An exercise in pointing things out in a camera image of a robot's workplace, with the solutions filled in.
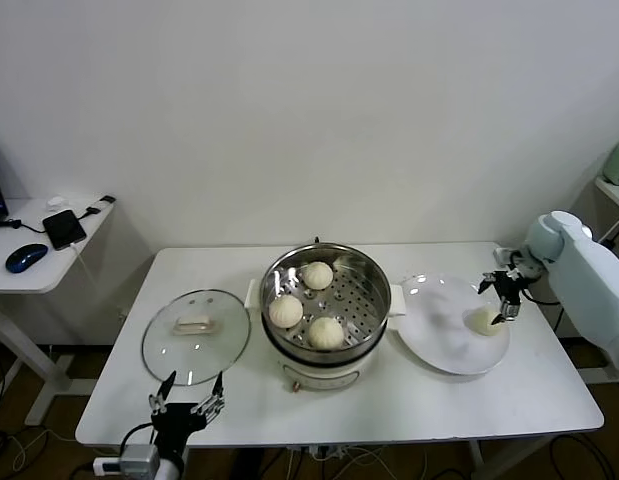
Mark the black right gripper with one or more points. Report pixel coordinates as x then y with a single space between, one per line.
511 286

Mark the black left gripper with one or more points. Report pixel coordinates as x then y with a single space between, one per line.
181 422

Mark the white steamed baozi bun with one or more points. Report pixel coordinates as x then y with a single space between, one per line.
285 311
481 322
326 332
317 275

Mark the round glass pot lid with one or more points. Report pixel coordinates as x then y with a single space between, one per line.
189 360

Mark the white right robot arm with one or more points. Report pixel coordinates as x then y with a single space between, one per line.
589 280

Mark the perforated steel steamer basket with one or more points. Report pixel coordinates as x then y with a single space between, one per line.
359 310

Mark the white oval plate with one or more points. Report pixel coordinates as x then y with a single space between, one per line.
439 330

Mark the white electric cooker base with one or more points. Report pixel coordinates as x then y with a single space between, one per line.
319 375

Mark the white power strip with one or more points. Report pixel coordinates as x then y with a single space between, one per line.
329 452

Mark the white shelf board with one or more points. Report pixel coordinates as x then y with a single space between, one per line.
616 192

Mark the white side desk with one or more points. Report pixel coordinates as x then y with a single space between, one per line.
34 280

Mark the black smartphone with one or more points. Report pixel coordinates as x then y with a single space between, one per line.
64 230

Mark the blue computer mouse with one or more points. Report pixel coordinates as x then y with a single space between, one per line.
25 258

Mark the small white earbuds case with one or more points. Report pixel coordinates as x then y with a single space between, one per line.
54 202

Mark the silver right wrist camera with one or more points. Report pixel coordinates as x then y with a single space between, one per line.
502 255

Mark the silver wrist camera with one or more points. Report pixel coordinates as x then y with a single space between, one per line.
139 457
502 255

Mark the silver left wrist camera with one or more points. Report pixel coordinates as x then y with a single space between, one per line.
139 457

